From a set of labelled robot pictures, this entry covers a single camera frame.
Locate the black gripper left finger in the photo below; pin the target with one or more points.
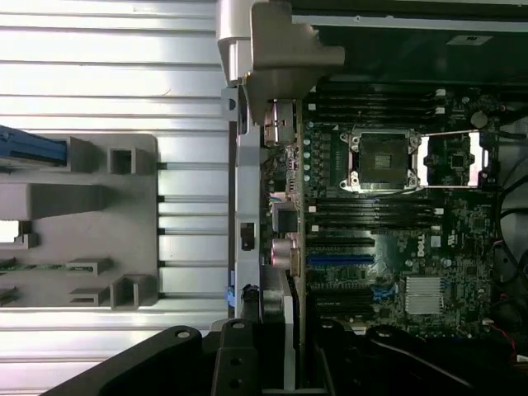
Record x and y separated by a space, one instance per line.
235 363

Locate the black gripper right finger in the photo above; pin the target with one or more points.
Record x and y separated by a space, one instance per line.
330 363

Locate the blue expansion slot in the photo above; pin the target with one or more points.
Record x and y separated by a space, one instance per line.
342 260

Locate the silver chipset heat sink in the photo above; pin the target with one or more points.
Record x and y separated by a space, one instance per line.
424 295

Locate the black expansion slot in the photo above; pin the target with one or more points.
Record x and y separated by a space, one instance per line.
342 243

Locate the grey parts rack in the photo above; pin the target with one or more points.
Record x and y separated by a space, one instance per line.
136 247

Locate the green RAM stick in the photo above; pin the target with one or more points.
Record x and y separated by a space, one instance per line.
78 269

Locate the open grey PC case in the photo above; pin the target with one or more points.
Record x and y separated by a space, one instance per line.
247 173

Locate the CPU socket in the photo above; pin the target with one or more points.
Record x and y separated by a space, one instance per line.
381 158

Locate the metal socket cover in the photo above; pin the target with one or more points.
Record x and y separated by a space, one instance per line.
422 161

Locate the silver CPU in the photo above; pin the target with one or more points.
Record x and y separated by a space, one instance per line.
8 231

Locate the silver coin battery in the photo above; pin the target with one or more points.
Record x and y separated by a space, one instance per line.
478 119

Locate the hard disk with blue carrier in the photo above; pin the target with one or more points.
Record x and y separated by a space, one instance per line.
29 146

